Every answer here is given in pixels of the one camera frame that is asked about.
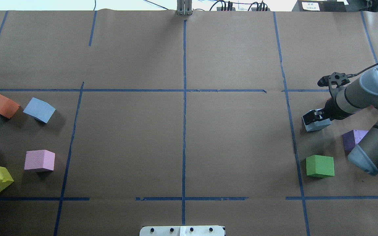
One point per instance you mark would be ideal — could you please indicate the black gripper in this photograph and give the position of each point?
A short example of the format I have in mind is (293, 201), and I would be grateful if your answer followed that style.
(332, 110)

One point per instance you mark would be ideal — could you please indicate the blue foam block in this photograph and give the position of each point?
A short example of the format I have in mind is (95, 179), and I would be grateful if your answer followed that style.
(39, 110)
(317, 125)

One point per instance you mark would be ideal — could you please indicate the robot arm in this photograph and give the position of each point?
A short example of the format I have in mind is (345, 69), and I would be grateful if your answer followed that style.
(349, 95)

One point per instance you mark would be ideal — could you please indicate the purple foam block right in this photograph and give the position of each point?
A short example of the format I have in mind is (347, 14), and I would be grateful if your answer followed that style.
(352, 138)

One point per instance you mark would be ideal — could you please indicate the green foam block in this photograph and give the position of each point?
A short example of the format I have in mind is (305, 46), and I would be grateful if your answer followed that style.
(319, 166)

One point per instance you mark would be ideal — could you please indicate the black box with label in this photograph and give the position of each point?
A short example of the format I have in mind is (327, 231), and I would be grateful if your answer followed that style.
(318, 6)

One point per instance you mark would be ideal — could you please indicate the pink foam block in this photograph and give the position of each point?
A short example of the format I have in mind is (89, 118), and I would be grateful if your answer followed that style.
(39, 161)

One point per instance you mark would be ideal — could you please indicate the orange foam block left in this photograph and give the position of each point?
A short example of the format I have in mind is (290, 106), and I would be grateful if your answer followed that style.
(8, 107)

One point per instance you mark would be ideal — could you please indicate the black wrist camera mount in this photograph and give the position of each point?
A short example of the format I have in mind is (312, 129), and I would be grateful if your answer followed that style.
(335, 82)

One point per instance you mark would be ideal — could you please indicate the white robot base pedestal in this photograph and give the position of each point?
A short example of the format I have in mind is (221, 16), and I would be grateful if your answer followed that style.
(203, 230)

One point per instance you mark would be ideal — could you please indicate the aluminium frame post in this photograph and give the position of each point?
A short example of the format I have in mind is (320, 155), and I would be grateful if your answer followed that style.
(184, 7)

